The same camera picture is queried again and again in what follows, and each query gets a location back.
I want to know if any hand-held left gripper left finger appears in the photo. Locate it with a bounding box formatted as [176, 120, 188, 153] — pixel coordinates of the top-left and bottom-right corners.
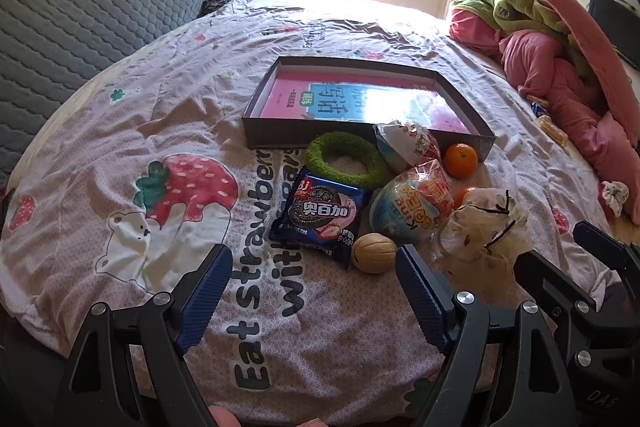
[52, 243, 236, 427]

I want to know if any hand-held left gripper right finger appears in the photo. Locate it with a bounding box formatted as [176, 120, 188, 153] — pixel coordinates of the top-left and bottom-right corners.
[394, 244, 581, 427]

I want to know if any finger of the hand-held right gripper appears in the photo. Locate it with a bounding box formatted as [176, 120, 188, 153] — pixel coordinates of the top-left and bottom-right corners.
[514, 249, 608, 333]
[572, 221, 640, 288]

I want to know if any walnut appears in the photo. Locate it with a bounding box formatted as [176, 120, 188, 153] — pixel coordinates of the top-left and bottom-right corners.
[351, 233, 398, 275]

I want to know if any white pouch with black string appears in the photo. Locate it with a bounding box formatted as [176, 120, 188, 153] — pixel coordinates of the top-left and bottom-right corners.
[435, 188, 530, 268]

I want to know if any red jelly cup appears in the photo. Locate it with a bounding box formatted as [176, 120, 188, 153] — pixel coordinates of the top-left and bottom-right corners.
[369, 159, 456, 245]
[374, 119, 443, 175]

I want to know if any orange mandarin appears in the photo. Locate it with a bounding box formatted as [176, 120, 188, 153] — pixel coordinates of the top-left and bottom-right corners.
[451, 186, 476, 208]
[443, 143, 478, 179]

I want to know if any blue cookie packet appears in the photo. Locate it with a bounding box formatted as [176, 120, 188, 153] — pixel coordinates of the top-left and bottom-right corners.
[268, 167, 372, 270]

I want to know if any grey cardboard box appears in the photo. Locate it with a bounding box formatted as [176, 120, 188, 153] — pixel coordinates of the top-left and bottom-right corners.
[241, 56, 496, 162]

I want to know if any green fuzzy ring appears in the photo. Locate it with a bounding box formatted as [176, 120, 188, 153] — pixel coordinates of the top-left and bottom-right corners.
[304, 132, 385, 190]

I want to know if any person's left hand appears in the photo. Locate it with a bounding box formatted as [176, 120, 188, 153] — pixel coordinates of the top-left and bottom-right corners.
[207, 404, 242, 427]

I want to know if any small white and pink cloth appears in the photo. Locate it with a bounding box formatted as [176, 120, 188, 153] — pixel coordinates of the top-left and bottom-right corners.
[600, 181, 630, 220]

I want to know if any yellow snack packet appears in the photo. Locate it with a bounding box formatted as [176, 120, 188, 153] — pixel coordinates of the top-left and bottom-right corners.
[539, 116, 570, 146]

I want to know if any pink quilt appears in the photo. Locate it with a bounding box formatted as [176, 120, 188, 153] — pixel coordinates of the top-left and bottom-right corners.
[447, 2, 640, 198]

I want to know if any pink and blue book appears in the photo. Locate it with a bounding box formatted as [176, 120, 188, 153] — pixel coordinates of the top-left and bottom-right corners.
[270, 69, 471, 135]

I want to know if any black television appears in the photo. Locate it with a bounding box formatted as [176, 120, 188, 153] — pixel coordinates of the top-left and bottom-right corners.
[587, 0, 640, 70]

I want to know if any pink quilted pad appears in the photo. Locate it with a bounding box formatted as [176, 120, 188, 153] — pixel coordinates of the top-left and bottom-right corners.
[501, 0, 640, 142]

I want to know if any green blanket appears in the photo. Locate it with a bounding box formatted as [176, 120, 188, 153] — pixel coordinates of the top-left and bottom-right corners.
[470, 0, 601, 78]

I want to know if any dark blue patterned cloth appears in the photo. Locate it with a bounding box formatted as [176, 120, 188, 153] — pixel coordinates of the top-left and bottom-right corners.
[200, 0, 251, 18]

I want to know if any grey quilted headboard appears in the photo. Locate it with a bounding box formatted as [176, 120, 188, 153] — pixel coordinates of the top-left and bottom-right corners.
[0, 0, 232, 188]

